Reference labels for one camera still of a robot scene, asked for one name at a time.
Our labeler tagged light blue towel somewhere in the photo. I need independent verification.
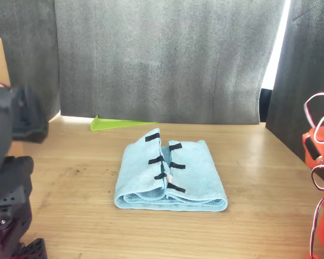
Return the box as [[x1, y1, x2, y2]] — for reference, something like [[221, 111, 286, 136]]
[[113, 128, 229, 212]]

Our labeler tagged grey felt partition panel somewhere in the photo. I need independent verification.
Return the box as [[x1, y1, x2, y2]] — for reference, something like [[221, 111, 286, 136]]
[[53, 0, 287, 125], [259, 0, 324, 165], [0, 0, 61, 122]]

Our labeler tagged green plastic folder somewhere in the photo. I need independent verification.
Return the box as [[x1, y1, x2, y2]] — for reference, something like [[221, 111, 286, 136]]
[[90, 115, 158, 132]]

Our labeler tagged white red wire orange gripper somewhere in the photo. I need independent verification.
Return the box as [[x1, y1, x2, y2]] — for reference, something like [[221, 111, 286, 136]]
[[303, 92, 324, 144]]

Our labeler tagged white red wire orange base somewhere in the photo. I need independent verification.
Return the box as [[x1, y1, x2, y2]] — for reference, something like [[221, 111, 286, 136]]
[[308, 163, 324, 259]]

